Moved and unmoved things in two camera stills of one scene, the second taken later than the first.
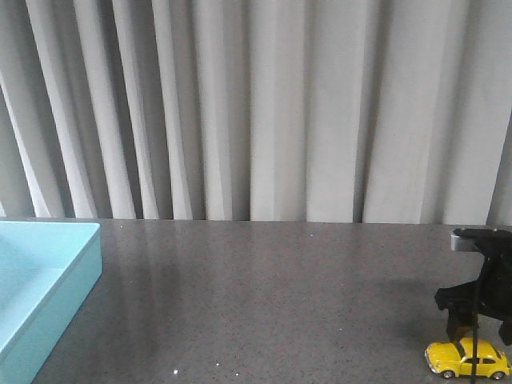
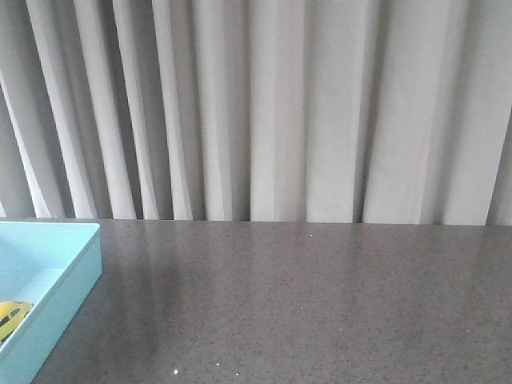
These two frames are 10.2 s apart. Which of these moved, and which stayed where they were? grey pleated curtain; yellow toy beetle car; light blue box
Moved: yellow toy beetle car
Stayed: grey pleated curtain; light blue box
